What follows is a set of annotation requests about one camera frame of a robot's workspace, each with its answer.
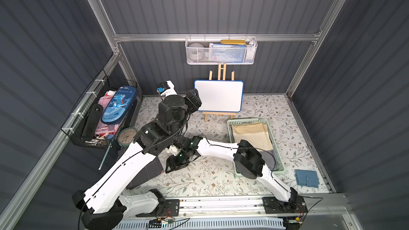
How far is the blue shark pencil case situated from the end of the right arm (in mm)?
255

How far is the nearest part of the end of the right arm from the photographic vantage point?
680mm

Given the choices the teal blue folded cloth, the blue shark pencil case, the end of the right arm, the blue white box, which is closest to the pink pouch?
the blue shark pencil case

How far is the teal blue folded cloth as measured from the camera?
0.81 meters

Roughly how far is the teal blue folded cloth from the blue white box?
686 mm

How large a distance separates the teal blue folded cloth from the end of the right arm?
→ 21.9 inches

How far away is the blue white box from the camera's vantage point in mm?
859

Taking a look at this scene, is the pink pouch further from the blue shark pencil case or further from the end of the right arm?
the end of the right arm
